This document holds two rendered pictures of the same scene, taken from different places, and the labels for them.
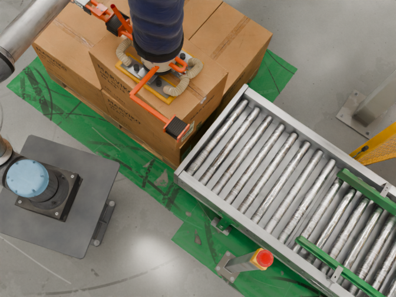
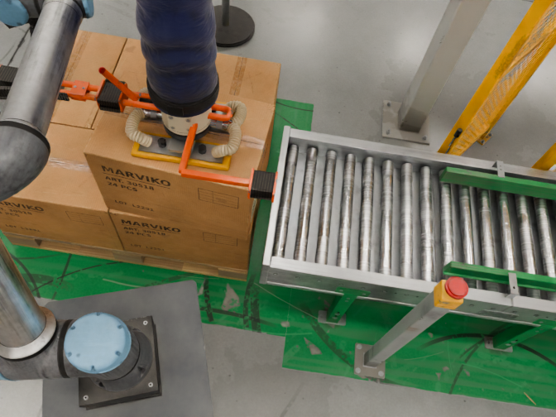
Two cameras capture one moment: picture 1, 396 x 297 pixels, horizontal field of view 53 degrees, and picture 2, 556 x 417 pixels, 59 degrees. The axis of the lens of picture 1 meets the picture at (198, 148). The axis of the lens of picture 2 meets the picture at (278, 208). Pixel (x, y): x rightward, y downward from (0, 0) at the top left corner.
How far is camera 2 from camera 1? 55 cm
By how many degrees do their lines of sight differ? 15
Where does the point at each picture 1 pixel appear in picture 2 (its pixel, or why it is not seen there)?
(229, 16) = (221, 64)
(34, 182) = (113, 341)
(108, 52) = (112, 141)
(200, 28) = not seen: hidden behind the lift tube
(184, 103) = (244, 161)
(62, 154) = (107, 306)
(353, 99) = (390, 111)
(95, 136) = (114, 288)
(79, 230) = (189, 394)
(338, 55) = (347, 74)
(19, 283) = not seen: outside the picture
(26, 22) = (36, 78)
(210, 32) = not seen: hidden behind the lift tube
